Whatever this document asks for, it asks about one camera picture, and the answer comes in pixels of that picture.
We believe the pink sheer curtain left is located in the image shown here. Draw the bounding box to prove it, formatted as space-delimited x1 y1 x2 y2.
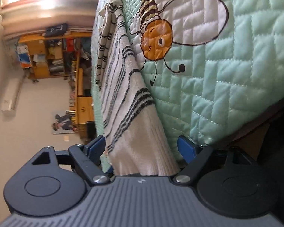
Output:
0 0 98 38

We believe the green quilted bee bedspread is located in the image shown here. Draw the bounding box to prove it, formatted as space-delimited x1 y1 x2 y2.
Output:
91 0 284 163

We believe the wooden corner desk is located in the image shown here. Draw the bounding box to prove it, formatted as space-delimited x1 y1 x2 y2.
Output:
68 51 94 139

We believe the white striped knit sweater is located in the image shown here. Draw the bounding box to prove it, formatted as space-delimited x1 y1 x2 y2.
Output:
95 0 179 176

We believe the dark hanging tote bag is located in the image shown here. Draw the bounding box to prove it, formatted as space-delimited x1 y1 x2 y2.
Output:
44 23 68 37

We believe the child pilot portrait poster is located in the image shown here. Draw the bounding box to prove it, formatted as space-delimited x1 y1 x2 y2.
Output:
51 112 77 134

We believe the white wall air conditioner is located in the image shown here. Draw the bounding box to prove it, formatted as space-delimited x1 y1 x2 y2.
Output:
1 77 23 115

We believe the wooden bookshelf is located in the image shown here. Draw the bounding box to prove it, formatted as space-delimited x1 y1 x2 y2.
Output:
17 31 92 80

